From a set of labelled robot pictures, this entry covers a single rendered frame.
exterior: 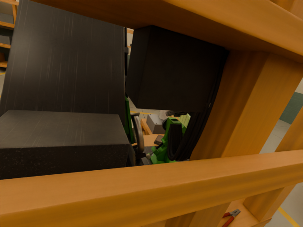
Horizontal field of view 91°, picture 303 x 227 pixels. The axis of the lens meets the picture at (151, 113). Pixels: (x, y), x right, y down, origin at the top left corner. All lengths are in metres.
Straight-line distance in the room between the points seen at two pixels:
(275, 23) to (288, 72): 0.17
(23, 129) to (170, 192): 0.35
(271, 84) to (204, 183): 0.23
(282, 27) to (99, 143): 0.38
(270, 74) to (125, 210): 0.34
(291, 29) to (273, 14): 0.05
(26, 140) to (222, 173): 0.40
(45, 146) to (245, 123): 0.42
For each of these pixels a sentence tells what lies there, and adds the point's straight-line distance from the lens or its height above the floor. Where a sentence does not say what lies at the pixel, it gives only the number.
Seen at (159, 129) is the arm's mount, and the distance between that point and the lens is 1.26.
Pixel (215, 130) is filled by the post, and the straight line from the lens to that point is 0.39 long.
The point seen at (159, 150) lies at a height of 0.99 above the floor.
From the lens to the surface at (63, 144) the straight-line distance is 0.38.
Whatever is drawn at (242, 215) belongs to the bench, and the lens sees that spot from 0.91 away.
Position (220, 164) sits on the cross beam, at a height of 1.28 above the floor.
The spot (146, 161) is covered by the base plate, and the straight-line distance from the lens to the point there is 0.88.
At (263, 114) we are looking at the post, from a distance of 0.41.
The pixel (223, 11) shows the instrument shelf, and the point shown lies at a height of 1.51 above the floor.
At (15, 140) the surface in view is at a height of 1.24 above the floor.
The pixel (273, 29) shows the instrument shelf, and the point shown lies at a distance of 0.26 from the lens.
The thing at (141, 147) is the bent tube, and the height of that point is 1.09.
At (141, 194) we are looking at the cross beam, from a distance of 0.25.
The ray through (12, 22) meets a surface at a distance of 6.35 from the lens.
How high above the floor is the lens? 1.46
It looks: 21 degrees down
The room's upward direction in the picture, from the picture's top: 13 degrees clockwise
